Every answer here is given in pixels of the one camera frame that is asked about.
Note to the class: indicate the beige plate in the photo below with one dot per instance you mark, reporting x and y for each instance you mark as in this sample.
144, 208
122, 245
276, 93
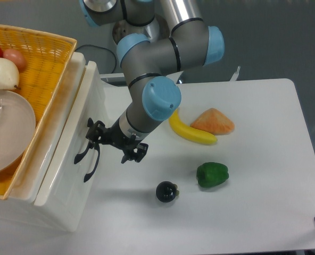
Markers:
17, 127

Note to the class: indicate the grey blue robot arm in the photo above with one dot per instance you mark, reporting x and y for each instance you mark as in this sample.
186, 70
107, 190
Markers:
146, 66

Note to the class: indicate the black round mangosteen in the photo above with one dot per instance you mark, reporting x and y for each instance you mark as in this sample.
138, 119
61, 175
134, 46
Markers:
166, 191

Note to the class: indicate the white toy pear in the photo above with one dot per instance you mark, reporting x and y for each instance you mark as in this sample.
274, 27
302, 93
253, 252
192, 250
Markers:
9, 75

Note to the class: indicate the yellow toy banana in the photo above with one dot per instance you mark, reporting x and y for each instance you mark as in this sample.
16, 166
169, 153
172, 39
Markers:
190, 133

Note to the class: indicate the white top drawer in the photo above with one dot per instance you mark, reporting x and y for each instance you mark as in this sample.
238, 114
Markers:
63, 192

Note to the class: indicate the green bell pepper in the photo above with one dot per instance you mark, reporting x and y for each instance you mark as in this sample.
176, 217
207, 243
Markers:
211, 174

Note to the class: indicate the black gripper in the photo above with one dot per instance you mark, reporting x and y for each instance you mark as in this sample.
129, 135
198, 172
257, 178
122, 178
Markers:
98, 134

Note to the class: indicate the pink toy peach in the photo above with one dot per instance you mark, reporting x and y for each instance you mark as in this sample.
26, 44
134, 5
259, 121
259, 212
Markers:
16, 57

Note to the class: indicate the yellow wicker basket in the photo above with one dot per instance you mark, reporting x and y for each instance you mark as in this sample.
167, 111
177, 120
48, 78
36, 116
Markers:
48, 56

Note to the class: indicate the orange fruit slice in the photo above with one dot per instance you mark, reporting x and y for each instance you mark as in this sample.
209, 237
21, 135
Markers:
214, 121

